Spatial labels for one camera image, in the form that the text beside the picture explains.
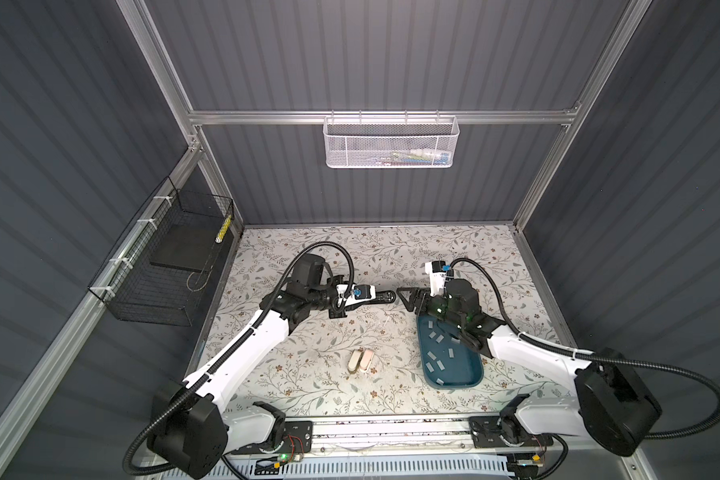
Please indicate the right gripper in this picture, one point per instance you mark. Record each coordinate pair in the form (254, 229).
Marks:
(418, 295)

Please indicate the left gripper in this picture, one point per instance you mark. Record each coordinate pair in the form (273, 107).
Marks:
(336, 313)

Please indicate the black stapler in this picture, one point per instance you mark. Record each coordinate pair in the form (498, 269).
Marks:
(378, 296)

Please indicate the pink mini stapler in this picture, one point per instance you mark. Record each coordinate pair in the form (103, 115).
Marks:
(366, 360)

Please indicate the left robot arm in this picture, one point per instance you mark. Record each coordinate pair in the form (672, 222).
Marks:
(212, 386)

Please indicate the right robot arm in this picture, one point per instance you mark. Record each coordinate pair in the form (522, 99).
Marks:
(607, 401)

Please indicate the teal plastic tray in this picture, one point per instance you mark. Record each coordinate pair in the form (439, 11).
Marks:
(463, 367)

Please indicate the yellow marker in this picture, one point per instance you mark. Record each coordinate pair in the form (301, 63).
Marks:
(221, 233)

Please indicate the black pad in basket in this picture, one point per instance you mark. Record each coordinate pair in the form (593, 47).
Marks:
(187, 248)

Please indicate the tubes in white basket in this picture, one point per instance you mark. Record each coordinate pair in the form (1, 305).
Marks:
(432, 157)

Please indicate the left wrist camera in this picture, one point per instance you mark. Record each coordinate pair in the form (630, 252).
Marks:
(345, 290)

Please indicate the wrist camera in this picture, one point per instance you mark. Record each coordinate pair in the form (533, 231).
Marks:
(439, 273)
(345, 290)

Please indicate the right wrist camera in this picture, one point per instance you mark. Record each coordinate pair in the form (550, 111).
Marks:
(439, 273)

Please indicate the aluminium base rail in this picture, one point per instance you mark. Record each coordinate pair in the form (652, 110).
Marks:
(390, 435)

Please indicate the white wire mesh basket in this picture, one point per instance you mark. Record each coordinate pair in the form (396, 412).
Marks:
(354, 142)

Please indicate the black wire basket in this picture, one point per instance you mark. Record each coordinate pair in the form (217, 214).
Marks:
(132, 289)

